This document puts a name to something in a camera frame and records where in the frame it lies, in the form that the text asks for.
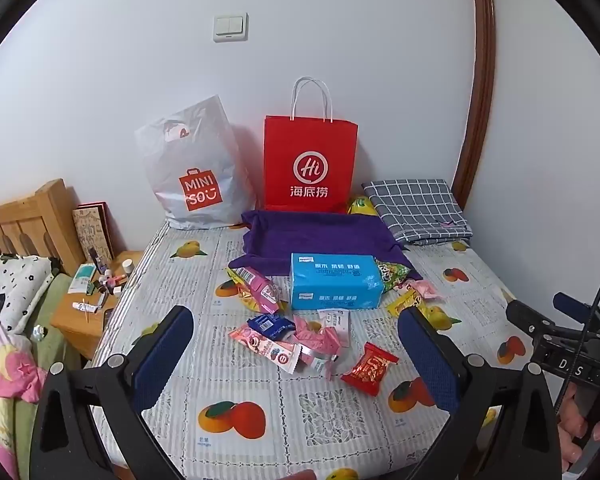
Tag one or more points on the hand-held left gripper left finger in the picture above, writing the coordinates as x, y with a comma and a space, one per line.
162, 355

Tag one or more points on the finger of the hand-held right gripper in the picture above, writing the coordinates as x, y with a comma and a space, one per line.
575, 307
530, 320

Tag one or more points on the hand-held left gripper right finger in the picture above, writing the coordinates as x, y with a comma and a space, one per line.
427, 355

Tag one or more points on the yellow small snack packet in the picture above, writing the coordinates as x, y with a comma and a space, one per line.
404, 306

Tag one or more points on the red snack packet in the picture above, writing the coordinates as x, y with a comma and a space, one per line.
370, 370

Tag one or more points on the light pink snack packet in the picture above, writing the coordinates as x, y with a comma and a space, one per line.
425, 290

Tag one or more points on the green snack packet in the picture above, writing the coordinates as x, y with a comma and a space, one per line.
392, 275

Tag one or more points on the white snack packet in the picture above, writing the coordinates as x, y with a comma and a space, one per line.
337, 320

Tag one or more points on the pink strawberry snack packet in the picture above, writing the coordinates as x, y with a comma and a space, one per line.
262, 350

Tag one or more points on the pink crinkled snack packet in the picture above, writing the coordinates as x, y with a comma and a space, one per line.
317, 342

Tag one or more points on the pink and yellow snack packet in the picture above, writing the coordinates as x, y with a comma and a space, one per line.
257, 292

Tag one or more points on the person's right hand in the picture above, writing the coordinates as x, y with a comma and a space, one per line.
571, 425

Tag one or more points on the white tube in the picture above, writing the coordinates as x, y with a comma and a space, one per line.
85, 307

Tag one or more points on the wooden nightstand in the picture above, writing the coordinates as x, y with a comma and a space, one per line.
75, 327

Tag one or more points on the small white jar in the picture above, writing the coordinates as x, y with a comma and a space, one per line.
127, 265

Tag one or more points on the dark blue snack packet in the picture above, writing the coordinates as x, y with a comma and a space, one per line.
270, 326

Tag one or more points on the teal and white box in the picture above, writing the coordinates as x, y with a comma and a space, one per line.
82, 277

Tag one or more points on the green bed sheet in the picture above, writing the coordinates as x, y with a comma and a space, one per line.
50, 355

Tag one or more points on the fruit print bed sheet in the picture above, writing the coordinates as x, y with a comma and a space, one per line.
330, 420

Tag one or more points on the black cosmetic bottle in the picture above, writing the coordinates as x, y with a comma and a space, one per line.
95, 258

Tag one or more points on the blue tissue box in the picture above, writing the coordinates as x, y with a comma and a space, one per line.
335, 280

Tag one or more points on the small crumpled wrapper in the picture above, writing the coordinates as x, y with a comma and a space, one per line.
40, 333

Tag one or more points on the patterned hardcover book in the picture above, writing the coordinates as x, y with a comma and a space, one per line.
92, 232

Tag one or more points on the grey checked folded cloth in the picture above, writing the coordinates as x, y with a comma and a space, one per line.
415, 207

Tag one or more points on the pink star print blanket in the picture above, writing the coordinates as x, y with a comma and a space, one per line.
10, 370

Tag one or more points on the yellow green snack bag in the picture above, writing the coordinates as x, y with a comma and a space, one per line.
362, 206

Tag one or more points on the purple towel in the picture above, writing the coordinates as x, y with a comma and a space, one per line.
320, 232

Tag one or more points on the white black-flower pillow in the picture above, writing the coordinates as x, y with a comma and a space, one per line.
15, 285

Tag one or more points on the wooden headboard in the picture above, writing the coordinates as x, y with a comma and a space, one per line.
25, 215

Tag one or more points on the white plastic shopping bag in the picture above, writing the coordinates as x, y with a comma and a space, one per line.
195, 160

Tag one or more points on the red paper bag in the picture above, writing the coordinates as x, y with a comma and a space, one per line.
310, 160

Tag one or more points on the brown wooden door frame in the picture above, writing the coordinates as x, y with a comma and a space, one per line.
480, 85

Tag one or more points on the white light switch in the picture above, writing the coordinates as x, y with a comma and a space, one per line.
230, 27

